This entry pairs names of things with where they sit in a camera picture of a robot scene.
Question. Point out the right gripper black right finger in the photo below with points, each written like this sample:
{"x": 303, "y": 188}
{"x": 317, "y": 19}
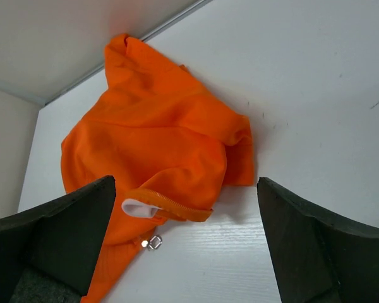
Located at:
{"x": 317, "y": 255}

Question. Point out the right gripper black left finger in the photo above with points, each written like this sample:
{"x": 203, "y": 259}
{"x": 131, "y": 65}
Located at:
{"x": 49, "y": 253}

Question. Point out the orange jacket with pink lining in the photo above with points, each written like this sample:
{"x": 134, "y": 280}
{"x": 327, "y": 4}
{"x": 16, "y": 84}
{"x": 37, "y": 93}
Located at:
{"x": 170, "y": 145}

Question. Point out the silver zipper pull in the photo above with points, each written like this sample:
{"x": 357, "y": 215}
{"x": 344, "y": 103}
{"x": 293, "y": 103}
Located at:
{"x": 153, "y": 243}

